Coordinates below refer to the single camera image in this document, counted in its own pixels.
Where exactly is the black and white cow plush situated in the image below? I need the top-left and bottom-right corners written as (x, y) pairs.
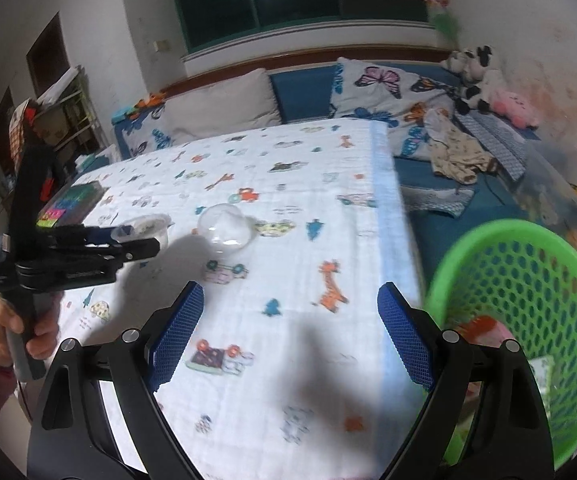
top-left (441, 46), bottom-right (506, 113)

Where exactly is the green plastic mesh basket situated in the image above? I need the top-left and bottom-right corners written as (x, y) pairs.
top-left (425, 219), bottom-right (577, 471)

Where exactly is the dark window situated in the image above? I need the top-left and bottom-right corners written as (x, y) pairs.
top-left (171, 0), bottom-right (431, 56)

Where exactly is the dark wooden door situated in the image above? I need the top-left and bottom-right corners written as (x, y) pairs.
top-left (26, 12), bottom-right (66, 98)

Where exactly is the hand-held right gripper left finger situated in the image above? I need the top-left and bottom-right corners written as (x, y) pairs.
top-left (27, 281), bottom-right (205, 480)

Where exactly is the white pillow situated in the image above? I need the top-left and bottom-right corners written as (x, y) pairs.
top-left (161, 67), bottom-right (282, 146)

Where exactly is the clear plastic cup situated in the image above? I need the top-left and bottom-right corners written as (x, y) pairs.
top-left (113, 213), bottom-right (173, 256)

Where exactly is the grey patterned cloth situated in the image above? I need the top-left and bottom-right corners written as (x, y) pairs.
top-left (403, 185), bottom-right (476, 218)

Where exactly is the pink plush toy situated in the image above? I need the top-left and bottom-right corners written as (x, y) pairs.
top-left (491, 90), bottom-right (541, 128)

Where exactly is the orange toy car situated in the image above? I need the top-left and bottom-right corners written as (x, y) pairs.
top-left (133, 92), bottom-right (166, 111)

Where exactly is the clear plastic dome lid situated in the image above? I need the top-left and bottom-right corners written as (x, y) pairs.
top-left (197, 202), bottom-right (256, 256)

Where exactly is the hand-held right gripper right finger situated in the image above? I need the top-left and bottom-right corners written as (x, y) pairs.
top-left (377, 282), bottom-right (555, 480)

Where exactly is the red checked bag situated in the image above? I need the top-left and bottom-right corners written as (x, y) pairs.
top-left (8, 100), bottom-right (36, 161)

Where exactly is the teal box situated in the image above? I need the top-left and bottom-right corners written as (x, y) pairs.
top-left (76, 152), bottom-right (106, 173)

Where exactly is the butterfly print pillow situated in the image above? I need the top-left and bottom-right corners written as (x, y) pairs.
top-left (331, 57), bottom-right (456, 158)

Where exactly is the printed blanket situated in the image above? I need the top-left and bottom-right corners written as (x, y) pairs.
top-left (18, 120), bottom-right (426, 480)

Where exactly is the blue and white striped cloth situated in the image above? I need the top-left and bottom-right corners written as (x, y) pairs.
top-left (455, 110), bottom-right (529, 181)

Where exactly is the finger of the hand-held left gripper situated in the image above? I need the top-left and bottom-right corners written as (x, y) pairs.
top-left (65, 238), bottom-right (162, 289)
top-left (53, 224), bottom-right (120, 252)

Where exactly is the clear plastic storage bin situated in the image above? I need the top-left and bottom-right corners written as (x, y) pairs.
top-left (513, 150), bottom-right (577, 261)

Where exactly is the beige patterned clothing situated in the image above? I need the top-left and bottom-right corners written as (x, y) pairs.
top-left (425, 107), bottom-right (499, 183)

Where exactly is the blue bed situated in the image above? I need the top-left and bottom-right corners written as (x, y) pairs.
top-left (111, 60), bottom-right (539, 281)

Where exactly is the metal shelf rack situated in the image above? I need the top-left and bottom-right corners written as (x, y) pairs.
top-left (33, 65), bottom-right (102, 166)

